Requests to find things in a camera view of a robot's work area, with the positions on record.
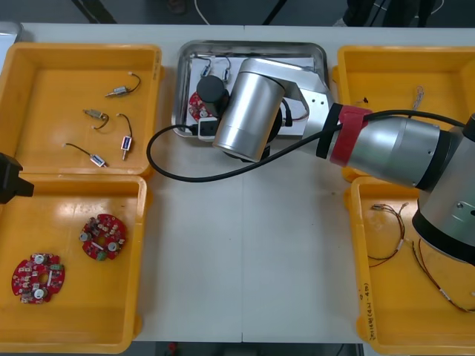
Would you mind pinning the round red circuit board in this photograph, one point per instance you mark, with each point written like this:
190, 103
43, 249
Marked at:
22, 278
193, 105
111, 230

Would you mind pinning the silver-grey right robot arm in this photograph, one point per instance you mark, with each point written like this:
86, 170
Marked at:
389, 148

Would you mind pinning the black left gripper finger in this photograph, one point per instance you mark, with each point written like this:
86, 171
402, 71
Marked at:
16, 187
9, 167

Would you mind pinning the yellow-orange plastic bin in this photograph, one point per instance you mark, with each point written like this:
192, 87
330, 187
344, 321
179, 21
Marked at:
37, 92
389, 66
92, 296
408, 315

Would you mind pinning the steel tray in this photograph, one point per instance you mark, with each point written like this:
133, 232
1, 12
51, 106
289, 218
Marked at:
259, 48

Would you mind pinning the pale grey container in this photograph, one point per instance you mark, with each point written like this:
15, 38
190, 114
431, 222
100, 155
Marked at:
7, 33

